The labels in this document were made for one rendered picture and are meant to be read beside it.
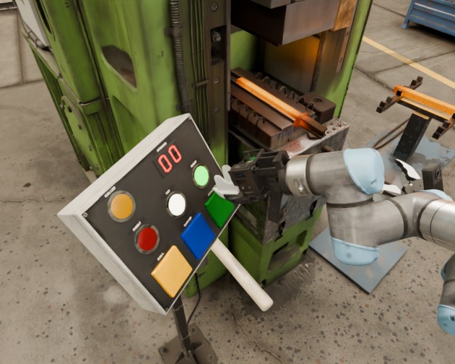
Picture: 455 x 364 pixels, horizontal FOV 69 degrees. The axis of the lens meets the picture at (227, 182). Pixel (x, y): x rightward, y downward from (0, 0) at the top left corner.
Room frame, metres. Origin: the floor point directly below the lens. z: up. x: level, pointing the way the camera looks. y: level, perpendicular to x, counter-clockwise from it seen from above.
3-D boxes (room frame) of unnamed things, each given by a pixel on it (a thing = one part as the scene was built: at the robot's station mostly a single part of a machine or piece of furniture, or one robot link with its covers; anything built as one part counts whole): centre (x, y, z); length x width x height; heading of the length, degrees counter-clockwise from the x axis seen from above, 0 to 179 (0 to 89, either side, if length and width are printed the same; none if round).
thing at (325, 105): (1.06, -0.33, 0.95); 0.12 x 0.08 x 0.06; 37
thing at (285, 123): (1.07, -0.09, 0.96); 0.42 x 0.20 x 0.09; 37
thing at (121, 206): (0.39, 0.19, 1.16); 0.05 x 0.03 x 0.04; 127
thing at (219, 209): (0.53, 0.02, 1.01); 0.07 x 0.05 x 0.07; 152
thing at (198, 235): (0.44, 0.07, 1.01); 0.07 x 0.05 x 0.07; 152
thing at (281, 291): (0.86, -0.25, 0.01); 0.58 x 0.39 x 0.01; 127
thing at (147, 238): (0.37, 0.16, 1.09); 0.05 x 0.03 x 0.04; 127
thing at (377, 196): (0.60, -0.40, 0.98); 0.09 x 0.03 x 0.06; 73
